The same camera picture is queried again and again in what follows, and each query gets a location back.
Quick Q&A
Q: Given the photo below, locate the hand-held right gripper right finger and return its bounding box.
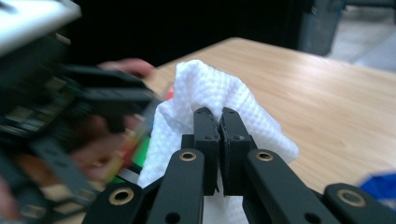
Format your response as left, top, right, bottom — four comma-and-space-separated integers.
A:
219, 106, 259, 197

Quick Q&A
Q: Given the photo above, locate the white wet wipe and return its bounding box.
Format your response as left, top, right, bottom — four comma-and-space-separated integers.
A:
137, 58, 301, 224

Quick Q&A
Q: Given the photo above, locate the multicoloured puzzle cube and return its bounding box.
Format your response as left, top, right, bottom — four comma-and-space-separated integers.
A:
104, 85, 176, 186

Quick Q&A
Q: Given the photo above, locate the dark cabinet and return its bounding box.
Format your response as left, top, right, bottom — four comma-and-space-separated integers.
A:
297, 0, 347, 58

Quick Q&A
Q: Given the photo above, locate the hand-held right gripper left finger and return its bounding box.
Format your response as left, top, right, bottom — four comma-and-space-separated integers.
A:
181, 106, 223, 197

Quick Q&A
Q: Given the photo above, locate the blue wet wipes pack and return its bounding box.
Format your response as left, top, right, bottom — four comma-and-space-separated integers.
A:
357, 169, 396, 214

